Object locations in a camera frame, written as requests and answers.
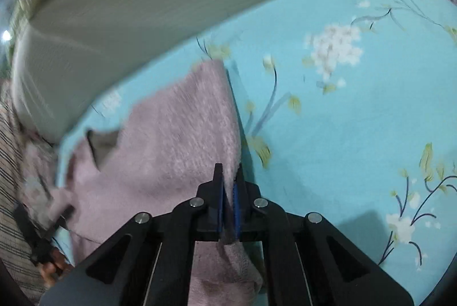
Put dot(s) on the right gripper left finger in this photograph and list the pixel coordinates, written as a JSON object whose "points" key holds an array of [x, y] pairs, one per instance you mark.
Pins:
{"points": [[201, 218]]}

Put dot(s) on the plaid beige blanket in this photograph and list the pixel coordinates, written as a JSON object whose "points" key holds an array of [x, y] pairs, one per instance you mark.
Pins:
{"points": [[14, 249]]}

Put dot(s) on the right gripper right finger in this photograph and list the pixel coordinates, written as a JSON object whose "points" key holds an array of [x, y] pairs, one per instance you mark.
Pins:
{"points": [[253, 215]]}

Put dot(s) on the blue floral bed sheet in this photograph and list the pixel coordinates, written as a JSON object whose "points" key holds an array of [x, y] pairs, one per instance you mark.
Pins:
{"points": [[348, 108]]}

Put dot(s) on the mauve fuzzy sweater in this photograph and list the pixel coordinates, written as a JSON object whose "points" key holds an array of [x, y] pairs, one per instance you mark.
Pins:
{"points": [[168, 146]]}

